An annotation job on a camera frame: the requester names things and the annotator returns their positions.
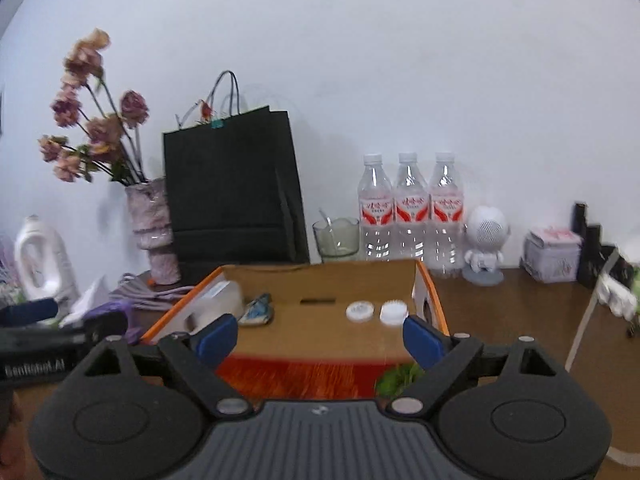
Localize white plastic bottle in box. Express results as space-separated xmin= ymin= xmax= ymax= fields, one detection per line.
xmin=167 ymin=281 xmax=244 ymax=334

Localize white ridged jar lid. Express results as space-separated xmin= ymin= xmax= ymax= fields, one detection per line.
xmin=380 ymin=300 xmax=409 ymax=326

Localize blue patterned small pouch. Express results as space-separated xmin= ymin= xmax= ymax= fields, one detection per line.
xmin=238 ymin=294 xmax=274 ymax=327

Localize white jar lid flat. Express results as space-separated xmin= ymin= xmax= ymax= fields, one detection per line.
xmin=345 ymin=301 xmax=374 ymax=323

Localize white detergent bottle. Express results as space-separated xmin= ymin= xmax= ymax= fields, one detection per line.
xmin=14 ymin=214 xmax=79 ymax=309

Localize orange cardboard box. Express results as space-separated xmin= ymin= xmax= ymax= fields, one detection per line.
xmin=142 ymin=260 xmax=448 ymax=401

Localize right water bottle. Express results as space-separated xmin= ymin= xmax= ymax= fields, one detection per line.
xmin=427 ymin=153 xmax=464 ymax=278

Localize middle water bottle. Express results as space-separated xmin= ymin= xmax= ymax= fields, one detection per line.
xmin=395 ymin=152 xmax=430 ymax=260

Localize white robot figurine speaker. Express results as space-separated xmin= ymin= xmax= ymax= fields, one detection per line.
xmin=462 ymin=206 xmax=510 ymax=287

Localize mottled pink vase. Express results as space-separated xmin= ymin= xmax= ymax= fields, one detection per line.
xmin=126 ymin=178 xmax=181 ymax=285

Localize glass cup with spoon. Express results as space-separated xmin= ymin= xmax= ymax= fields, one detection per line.
xmin=312 ymin=208 xmax=360 ymax=263

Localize black paper shopping bag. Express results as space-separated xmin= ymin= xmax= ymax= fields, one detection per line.
xmin=162 ymin=69 xmax=312 ymax=286

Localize small lilac tin box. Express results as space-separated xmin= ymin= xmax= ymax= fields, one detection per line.
xmin=521 ymin=228 xmax=582 ymax=284

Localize black small bottles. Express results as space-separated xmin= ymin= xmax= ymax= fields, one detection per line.
xmin=570 ymin=203 xmax=613 ymax=289

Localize white power strip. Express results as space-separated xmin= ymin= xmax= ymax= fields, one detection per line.
xmin=597 ymin=246 xmax=639 ymax=339

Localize dried pink flower bouquet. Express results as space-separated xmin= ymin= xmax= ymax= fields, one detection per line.
xmin=38 ymin=28 xmax=149 ymax=186

